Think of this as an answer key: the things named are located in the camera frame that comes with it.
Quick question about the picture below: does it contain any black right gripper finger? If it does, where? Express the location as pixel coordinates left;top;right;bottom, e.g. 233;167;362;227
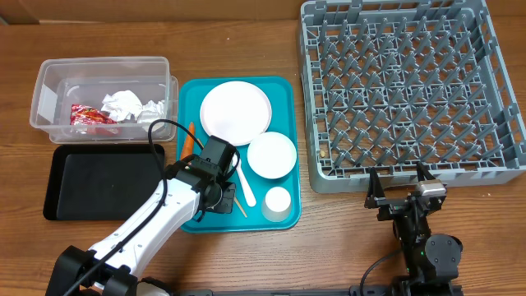
416;162;436;182
367;167;385;199

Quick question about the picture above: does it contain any white napkin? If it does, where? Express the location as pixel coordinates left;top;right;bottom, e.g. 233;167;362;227
101;90;143;122
136;99;165;132

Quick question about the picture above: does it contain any red snack wrapper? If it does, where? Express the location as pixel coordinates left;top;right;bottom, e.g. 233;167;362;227
70;104;121;136

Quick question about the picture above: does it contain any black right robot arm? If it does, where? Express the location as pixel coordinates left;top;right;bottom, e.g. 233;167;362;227
358;163;464;296

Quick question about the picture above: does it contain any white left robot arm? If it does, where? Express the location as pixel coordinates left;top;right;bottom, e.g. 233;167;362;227
46;136;240;295

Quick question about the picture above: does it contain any grey dishwasher rack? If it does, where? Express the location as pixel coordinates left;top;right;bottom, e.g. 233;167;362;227
299;0;525;193

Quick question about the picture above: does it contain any orange carrot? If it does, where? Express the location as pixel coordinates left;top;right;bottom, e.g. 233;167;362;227
180;122;195;159

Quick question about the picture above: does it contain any wooden chopstick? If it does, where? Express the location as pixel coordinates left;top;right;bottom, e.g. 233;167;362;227
197;136;247;219

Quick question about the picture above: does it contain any white plastic fork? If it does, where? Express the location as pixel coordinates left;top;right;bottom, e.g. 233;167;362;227
232;155;256;207

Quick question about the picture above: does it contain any large white plate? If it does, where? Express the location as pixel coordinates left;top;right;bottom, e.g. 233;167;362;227
200;81;272;146

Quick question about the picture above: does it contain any white empty bowl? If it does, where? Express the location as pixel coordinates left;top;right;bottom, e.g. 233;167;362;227
247;132;298;179

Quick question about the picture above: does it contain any teal plastic tray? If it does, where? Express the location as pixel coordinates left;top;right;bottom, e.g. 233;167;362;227
178;76;302;234

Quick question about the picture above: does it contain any frosted white cup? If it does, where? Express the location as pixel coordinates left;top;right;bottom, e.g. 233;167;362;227
261;187;292;222

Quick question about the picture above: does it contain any black tray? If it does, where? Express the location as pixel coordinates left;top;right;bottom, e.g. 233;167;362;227
43;144;160;220

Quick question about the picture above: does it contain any clear plastic bin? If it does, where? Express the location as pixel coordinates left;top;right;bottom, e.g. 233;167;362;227
30;57;178;144

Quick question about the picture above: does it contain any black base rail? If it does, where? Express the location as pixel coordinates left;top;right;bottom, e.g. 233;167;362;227
173;285;395;296

